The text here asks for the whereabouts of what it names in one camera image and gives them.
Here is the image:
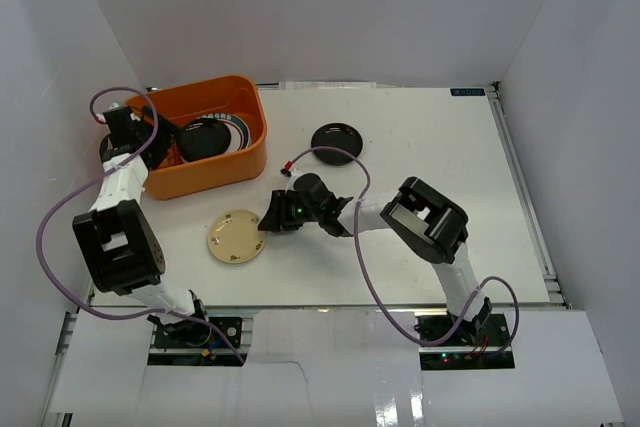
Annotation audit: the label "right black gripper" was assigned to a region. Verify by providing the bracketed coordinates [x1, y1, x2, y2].
[258, 191, 322, 233]

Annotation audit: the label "small yellow floral plate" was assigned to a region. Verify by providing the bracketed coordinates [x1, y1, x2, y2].
[206, 209, 266, 264]

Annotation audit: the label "black plate front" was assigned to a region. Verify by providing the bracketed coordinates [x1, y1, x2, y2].
[176, 118, 231, 162]

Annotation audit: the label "black plate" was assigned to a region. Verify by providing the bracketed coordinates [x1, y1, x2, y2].
[176, 118, 231, 162]
[310, 122, 364, 166]

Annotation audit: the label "white green rimmed plate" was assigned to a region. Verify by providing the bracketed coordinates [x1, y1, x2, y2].
[197, 112, 252, 154]

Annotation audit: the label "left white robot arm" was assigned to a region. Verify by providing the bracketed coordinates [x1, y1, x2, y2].
[72, 105, 212, 346]

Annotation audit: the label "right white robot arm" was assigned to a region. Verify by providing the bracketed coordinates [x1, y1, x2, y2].
[258, 173, 492, 346]

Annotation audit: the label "orange plastic bin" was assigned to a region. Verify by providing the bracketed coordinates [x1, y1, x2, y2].
[144, 75, 267, 200]

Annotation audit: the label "white papers at back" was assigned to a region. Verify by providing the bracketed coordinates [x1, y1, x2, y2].
[278, 81, 377, 90]

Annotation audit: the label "blue table label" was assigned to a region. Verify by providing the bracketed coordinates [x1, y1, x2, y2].
[450, 88, 486, 97]

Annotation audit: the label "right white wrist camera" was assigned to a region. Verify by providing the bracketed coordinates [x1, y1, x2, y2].
[280, 162, 299, 191]

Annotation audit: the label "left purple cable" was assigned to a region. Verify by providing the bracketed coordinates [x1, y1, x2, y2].
[34, 86, 246, 366]

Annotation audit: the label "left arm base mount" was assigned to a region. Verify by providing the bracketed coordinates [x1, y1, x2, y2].
[147, 320, 247, 367]

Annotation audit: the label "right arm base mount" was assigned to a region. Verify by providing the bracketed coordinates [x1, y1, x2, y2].
[419, 314, 515, 372]

